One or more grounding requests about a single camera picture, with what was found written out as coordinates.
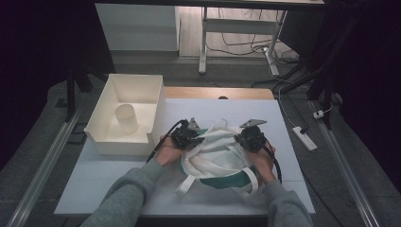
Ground white cabinet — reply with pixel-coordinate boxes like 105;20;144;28
94;3;181;52

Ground white power strip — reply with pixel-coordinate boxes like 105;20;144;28
291;126;318;152

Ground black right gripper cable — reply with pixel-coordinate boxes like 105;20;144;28
252;131;283;185

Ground metal rail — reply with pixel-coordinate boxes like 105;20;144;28
6;107;83;227
310;100;382;227

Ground person's left hand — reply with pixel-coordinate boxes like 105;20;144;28
154;135;185;167

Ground white plastic box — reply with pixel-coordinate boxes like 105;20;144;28
83;73;167;157

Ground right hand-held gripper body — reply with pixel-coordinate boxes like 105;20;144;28
235;118;268;154

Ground black stand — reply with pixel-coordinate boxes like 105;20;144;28
277;9;351;131
64;61;110;122

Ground tangled black floor cables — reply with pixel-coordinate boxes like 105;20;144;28
206;9;301;64

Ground white cup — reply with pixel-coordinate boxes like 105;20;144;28
113;103;140;136

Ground white power strip cable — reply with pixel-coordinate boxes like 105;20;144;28
268;62;305;130

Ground person's right hand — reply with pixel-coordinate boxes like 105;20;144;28
249;141;277;187

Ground white tote bag coloured patches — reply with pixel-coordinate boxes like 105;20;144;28
175;117;261;198

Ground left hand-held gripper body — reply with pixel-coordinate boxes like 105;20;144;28
169;117;206;149

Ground white desk frame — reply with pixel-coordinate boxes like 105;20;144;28
198;6;289;77

